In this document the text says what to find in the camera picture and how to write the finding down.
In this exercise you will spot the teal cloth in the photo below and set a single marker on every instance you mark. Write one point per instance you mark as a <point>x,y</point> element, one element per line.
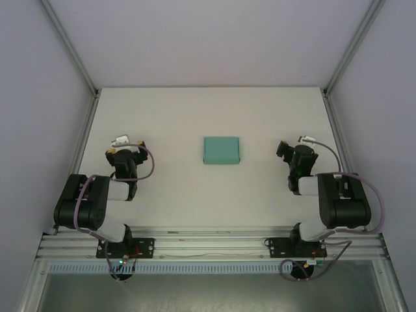
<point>221,150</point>

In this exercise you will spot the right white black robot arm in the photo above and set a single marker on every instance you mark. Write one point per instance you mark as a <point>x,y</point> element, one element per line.
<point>344,208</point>

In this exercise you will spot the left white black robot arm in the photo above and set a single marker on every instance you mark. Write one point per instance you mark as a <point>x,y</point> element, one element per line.
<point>81,208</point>

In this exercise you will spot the small connector circuit board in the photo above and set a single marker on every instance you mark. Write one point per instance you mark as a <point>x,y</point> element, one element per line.
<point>123,260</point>
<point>313,262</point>

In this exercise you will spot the steel sheet panel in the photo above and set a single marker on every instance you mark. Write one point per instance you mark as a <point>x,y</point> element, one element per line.
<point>208,295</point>

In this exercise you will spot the aluminium side rail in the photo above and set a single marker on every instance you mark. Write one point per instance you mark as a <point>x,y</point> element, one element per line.
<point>346,152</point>
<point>76,146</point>

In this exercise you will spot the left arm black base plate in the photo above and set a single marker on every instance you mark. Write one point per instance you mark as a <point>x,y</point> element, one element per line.
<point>146,247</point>

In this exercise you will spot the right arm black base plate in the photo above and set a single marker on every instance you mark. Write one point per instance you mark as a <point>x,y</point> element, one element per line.
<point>276,247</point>

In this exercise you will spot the aluminium mounting rail beam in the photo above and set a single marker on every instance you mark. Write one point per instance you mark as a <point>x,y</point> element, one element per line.
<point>208,242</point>

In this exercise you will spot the aluminium frame post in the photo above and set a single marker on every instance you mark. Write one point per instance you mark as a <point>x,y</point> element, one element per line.
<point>70,48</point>
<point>352,48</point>

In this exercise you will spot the aluminium frame leg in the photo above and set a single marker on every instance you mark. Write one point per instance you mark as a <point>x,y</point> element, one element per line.
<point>31,289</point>
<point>390,289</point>

